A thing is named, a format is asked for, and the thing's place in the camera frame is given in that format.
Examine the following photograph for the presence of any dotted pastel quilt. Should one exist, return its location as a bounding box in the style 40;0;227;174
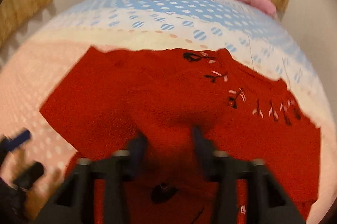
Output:
0;0;332;224

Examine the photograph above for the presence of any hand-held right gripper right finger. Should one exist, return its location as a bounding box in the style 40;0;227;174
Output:
192;126;307;224

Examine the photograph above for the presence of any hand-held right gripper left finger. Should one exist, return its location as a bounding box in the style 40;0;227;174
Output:
34;132;148;224

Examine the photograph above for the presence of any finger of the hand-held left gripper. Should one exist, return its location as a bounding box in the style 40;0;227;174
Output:
12;161;45;191
0;129;32;154

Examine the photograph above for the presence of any red knitted sweater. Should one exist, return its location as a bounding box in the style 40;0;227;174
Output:
39;46;324;224

